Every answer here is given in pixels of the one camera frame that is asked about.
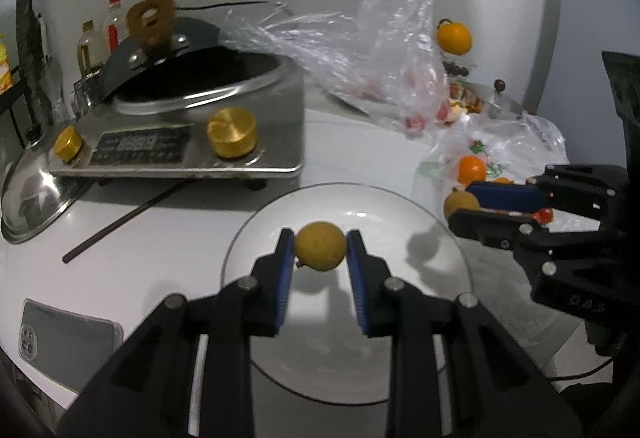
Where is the small orange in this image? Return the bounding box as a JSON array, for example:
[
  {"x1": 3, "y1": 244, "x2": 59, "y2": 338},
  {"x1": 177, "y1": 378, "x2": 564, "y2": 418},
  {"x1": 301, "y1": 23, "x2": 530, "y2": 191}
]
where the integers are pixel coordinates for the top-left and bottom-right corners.
[{"x1": 457, "y1": 155, "x2": 487, "y2": 185}]

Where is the red cherry tomato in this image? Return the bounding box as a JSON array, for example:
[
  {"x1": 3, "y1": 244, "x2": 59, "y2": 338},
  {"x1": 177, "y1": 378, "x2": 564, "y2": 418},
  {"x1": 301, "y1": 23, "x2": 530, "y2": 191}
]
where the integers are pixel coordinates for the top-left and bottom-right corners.
[{"x1": 532, "y1": 208, "x2": 554, "y2": 225}]

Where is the smartphone in clear case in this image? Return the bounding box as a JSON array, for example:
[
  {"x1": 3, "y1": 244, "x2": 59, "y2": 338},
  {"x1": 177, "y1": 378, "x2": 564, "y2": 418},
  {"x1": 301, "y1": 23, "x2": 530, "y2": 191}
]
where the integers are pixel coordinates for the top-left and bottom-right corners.
[{"x1": 17, "y1": 299, "x2": 124, "y2": 392}]

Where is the crumpled clear plastic bag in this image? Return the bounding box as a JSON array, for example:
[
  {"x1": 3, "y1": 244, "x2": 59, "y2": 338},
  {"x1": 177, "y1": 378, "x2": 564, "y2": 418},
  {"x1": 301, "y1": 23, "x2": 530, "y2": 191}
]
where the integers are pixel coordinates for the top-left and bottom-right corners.
[{"x1": 220, "y1": 0, "x2": 450, "y2": 137}]

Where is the yellow-brown longan fruit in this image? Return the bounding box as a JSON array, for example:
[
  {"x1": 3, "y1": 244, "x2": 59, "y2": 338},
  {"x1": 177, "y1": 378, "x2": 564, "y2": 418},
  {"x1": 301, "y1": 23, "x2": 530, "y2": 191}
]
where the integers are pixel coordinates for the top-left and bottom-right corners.
[{"x1": 442, "y1": 190, "x2": 480, "y2": 220}]

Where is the oil bottle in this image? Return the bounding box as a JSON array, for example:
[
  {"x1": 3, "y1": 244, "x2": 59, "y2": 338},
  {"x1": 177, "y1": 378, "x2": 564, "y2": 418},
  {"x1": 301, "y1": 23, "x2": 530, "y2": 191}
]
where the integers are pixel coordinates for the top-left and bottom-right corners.
[{"x1": 77, "y1": 20, "x2": 110, "y2": 79}]

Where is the printed clear plastic bag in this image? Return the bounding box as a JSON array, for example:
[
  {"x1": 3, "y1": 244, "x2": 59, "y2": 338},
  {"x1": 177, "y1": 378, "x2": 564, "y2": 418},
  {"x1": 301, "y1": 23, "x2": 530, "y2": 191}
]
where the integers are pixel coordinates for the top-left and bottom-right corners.
[{"x1": 411, "y1": 114, "x2": 568, "y2": 219}]

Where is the yellow-brown longan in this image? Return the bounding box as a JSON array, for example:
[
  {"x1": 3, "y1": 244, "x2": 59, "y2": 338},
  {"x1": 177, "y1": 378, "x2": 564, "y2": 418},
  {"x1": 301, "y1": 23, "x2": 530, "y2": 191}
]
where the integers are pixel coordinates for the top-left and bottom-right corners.
[{"x1": 294, "y1": 221, "x2": 347, "y2": 272}]

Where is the black wok with handle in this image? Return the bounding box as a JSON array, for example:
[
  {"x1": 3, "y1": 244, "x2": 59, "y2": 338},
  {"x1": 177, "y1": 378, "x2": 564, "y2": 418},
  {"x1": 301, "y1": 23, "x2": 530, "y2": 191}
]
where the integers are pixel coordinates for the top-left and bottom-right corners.
[{"x1": 98, "y1": 0, "x2": 293, "y2": 116}]

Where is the steel pot lid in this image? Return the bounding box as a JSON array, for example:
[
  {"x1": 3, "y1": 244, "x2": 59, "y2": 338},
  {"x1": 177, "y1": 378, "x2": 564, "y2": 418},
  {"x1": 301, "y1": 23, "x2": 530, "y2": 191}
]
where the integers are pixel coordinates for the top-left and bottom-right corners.
[{"x1": 1, "y1": 135, "x2": 92, "y2": 245}]

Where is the dark chopstick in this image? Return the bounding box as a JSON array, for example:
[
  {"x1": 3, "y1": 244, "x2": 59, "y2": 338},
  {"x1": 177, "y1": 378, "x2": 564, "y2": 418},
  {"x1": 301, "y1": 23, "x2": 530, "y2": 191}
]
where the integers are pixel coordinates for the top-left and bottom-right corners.
[{"x1": 62, "y1": 181, "x2": 191, "y2": 265}]

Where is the orange on clear box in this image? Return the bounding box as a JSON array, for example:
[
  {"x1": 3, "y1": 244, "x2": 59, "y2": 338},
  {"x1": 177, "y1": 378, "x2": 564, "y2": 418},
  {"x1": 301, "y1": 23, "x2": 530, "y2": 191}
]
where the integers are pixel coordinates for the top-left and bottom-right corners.
[{"x1": 436, "y1": 18, "x2": 473, "y2": 56}]

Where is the steel induction cooker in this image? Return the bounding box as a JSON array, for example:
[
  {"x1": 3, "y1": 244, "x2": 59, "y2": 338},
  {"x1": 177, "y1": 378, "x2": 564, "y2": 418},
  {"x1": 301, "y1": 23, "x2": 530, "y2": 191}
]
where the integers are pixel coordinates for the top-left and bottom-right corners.
[{"x1": 49, "y1": 53, "x2": 305, "y2": 180}]

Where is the red-capped sauce bottle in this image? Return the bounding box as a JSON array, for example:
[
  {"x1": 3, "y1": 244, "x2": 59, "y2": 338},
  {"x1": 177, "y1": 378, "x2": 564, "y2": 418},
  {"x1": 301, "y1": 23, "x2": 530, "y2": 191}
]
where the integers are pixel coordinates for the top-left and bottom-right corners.
[{"x1": 103, "y1": 0, "x2": 129, "y2": 52}]

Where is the black wire rack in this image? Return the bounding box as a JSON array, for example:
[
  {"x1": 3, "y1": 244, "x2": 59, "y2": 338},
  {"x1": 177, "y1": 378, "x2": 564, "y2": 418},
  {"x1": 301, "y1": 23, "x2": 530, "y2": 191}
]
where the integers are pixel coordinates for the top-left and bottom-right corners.
[{"x1": 1, "y1": 0, "x2": 51, "y2": 165}]

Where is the white plate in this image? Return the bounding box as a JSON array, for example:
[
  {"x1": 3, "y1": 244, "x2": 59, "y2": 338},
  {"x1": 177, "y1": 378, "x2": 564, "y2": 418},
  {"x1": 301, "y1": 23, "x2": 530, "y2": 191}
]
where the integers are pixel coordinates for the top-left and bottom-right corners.
[{"x1": 220, "y1": 183, "x2": 473, "y2": 406}]

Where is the fruit peels pile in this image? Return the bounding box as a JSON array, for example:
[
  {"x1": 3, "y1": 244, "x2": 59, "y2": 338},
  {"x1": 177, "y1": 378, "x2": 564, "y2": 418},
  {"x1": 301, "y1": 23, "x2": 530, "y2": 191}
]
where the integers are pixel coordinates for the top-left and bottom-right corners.
[{"x1": 404, "y1": 81, "x2": 485, "y2": 133}]

